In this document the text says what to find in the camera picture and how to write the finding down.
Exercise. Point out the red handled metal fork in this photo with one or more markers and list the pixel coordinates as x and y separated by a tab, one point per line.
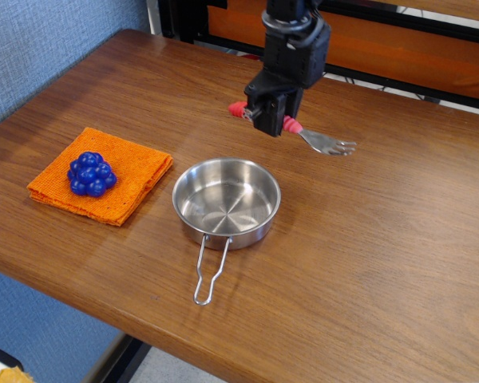
319	142

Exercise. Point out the blue plastic grape cluster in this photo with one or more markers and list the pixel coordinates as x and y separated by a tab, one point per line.
90	175

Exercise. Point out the silver frying pan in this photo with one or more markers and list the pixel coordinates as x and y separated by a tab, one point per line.
225	204

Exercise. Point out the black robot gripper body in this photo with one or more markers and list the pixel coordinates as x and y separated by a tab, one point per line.
295	49

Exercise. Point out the black metal frame with orange panel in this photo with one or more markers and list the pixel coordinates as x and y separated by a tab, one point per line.
374	41

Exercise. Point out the folded orange cloth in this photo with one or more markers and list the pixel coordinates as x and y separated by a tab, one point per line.
137	167

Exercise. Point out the black and yellow floor object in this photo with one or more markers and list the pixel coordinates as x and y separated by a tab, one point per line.
11	369

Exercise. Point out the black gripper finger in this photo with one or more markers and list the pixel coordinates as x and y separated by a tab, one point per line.
250	108
270	110

